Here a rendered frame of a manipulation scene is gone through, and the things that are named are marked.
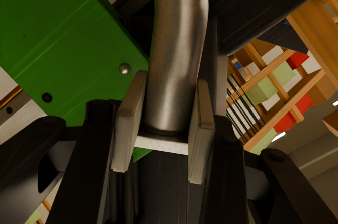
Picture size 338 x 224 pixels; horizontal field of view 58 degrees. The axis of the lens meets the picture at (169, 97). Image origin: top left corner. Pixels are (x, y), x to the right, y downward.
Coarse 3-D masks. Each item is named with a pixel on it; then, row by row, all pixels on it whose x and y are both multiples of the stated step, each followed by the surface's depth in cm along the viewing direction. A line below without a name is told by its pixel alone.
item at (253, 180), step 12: (216, 120) 16; (228, 120) 16; (216, 132) 14; (228, 132) 14; (252, 156) 13; (252, 168) 12; (252, 180) 12; (264, 180) 12; (252, 192) 12; (264, 192) 12
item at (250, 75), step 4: (232, 60) 844; (236, 60) 845; (236, 64) 850; (240, 64) 847; (236, 68) 852; (244, 68) 843; (248, 72) 842; (248, 76) 840; (252, 76) 883; (236, 84) 853; (228, 88) 861
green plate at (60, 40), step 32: (0, 0) 26; (32, 0) 26; (64, 0) 26; (96, 0) 26; (0, 32) 27; (32, 32) 27; (64, 32) 27; (96, 32) 27; (128, 32) 27; (0, 64) 28; (32, 64) 28; (64, 64) 28; (96, 64) 28; (32, 96) 29; (64, 96) 29; (96, 96) 29
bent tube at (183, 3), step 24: (168, 0) 16; (192, 0) 16; (168, 24) 16; (192, 24) 16; (168, 48) 16; (192, 48) 16; (168, 72) 17; (192, 72) 17; (168, 96) 17; (192, 96) 18; (144, 120) 19; (168, 120) 18; (144, 144) 18; (168, 144) 18
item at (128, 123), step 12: (144, 72) 19; (132, 84) 17; (144, 84) 17; (132, 96) 15; (144, 96) 19; (120, 108) 13; (132, 108) 14; (120, 120) 13; (132, 120) 13; (120, 132) 13; (132, 132) 14; (120, 144) 13; (132, 144) 15; (120, 156) 14; (120, 168) 14
